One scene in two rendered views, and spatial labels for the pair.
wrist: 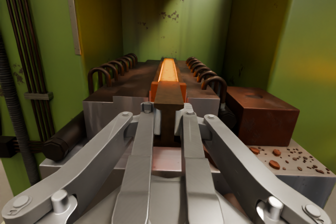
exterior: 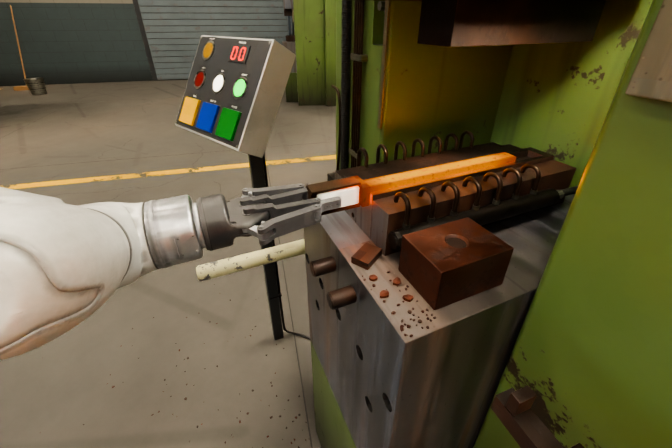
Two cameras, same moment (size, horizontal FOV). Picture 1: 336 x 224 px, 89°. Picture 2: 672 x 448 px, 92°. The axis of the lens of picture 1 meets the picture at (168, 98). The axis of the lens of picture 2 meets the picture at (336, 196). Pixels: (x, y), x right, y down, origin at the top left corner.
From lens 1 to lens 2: 45 cm
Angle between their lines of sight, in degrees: 61
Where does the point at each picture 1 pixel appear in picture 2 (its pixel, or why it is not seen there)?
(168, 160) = (341, 237)
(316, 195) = (393, 348)
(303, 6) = (626, 144)
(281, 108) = (430, 258)
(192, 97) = (376, 202)
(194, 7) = not seen: hidden behind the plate
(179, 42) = (589, 126)
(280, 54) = (571, 215)
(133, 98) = not seen: hidden behind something
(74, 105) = not seen: hidden behind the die
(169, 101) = (313, 188)
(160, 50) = (549, 133)
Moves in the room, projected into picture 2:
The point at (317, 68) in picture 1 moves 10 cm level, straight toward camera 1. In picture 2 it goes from (652, 281) to (535, 261)
